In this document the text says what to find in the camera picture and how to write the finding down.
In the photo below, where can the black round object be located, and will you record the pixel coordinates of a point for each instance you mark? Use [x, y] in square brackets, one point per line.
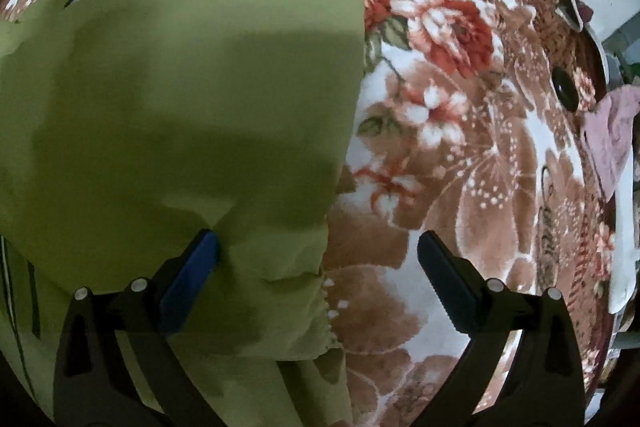
[564, 90]

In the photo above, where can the floral blanket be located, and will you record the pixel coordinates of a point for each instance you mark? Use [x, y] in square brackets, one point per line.
[460, 147]

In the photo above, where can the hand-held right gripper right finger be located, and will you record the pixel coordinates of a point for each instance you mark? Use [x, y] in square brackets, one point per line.
[446, 278]

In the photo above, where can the green garment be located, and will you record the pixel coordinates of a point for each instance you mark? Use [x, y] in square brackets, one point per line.
[175, 122]

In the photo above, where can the pink cloth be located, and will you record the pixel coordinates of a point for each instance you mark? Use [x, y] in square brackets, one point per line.
[612, 142]

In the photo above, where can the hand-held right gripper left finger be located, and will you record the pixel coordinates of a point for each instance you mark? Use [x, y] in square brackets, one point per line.
[192, 279]

